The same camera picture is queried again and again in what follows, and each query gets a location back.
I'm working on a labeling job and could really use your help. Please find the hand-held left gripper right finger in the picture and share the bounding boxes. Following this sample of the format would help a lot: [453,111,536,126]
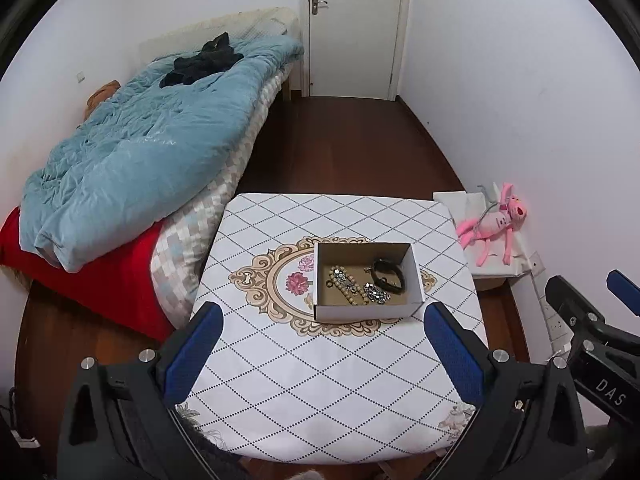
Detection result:
[424,301,590,480]

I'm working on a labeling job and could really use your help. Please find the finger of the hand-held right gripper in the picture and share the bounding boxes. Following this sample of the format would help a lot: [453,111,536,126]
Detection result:
[544,275,608,346]
[606,269,640,318]

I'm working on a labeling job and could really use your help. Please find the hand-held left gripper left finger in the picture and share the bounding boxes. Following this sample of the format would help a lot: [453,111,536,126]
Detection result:
[56,301,224,480]

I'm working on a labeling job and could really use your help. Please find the cardboard box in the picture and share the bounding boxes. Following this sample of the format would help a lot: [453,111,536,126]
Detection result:
[312,241,426,324]

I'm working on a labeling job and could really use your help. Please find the black band bracelet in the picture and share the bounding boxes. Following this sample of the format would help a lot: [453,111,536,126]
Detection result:
[370,257,406,295]

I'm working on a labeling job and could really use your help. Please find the wide silver chain bracelet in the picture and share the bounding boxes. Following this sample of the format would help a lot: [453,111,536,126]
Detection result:
[364,282,392,305]

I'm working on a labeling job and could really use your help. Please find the wooden bead bracelet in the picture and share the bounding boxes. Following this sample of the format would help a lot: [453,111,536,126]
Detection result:
[325,264,371,306]

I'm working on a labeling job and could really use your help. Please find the white power strip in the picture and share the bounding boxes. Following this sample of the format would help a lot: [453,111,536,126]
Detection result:
[530,252,571,356]

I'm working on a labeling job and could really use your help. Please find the checkered bed sheet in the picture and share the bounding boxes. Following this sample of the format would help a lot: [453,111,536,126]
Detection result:
[150,60,296,328]

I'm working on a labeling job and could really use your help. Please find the red blanket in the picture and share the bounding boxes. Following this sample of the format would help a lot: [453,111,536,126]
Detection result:
[0,207,176,343]

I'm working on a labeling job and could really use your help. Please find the pink plush toy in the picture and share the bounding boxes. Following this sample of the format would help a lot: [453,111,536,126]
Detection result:
[456,182,531,267]

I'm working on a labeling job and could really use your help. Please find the diamond pattern tablecloth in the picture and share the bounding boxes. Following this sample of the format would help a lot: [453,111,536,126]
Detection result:
[189,192,488,465]

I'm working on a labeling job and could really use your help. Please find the grey clothes hanger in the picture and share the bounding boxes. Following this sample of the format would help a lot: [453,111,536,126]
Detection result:
[475,184,503,221]

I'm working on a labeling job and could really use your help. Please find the light blue quilt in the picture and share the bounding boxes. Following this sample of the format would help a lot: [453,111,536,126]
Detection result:
[20,35,305,273]

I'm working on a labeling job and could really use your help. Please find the brown plush toy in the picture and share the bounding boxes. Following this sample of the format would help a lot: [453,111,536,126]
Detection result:
[82,80,122,121]

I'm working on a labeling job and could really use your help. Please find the black clothes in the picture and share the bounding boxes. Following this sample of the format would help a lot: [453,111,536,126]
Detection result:
[160,32,245,88]

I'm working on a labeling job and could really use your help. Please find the white door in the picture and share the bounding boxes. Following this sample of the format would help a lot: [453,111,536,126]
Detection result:
[307,0,406,101]

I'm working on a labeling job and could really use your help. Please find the black cable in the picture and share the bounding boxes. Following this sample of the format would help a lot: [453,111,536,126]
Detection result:
[0,387,41,448]

